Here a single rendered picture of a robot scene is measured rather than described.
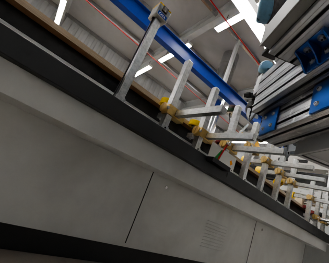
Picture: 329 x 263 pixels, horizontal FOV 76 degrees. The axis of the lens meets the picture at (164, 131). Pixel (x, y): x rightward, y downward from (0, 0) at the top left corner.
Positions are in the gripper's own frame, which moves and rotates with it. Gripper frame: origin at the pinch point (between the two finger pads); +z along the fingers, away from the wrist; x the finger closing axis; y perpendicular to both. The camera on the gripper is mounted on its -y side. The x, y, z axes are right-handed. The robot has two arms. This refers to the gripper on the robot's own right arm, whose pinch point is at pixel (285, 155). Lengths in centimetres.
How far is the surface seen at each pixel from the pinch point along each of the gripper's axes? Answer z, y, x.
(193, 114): 4, -19, -51
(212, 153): 9.0, -31.4, -16.8
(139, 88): -5, -49, -67
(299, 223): 18, -30, 119
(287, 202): 7, -33, 94
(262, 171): -2, -33, 44
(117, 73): -5, -49, -81
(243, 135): 2.0, -8.3, -26.4
